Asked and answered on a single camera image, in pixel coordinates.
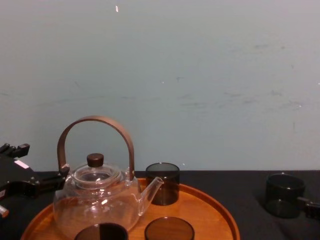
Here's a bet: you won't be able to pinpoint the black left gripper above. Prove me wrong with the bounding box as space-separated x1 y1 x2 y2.
0 143 70 200

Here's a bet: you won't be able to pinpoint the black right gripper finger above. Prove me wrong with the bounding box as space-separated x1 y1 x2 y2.
297 196 320 221

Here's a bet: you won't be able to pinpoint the round wooden tray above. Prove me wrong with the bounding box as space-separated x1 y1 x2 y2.
20 177 241 240

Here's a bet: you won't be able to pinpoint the smoked glass cup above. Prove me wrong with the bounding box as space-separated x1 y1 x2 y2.
145 162 181 207
265 173 306 219
74 222 129 240
144 216 196 240

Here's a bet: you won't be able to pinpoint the glass lid with wooden knob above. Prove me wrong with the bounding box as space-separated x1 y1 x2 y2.
74 152 124 189

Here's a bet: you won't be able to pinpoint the black table cloth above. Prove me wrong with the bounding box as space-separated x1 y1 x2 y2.
0 169 320 240

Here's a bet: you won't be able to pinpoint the clear glass teapot brown handle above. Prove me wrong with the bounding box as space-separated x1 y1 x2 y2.
52 115 165 233

